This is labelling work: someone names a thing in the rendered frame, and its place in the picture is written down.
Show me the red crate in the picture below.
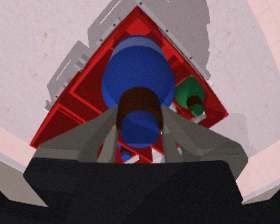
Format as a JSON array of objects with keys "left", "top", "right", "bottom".
[
  {"left": 30, "top": 71, "right": 153, "bottom": 163},
  {"left": 69, "top": 5, "right": 229, "bottom": 129}
]

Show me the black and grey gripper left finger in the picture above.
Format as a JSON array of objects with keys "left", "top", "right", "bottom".
[{"left": 32, "top": 105, "right": 118, "bottom": 163}]

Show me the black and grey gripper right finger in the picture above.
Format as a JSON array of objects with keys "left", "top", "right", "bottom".
[{"left": 161, "top": 105, "right": 248, "bottom": 181}]

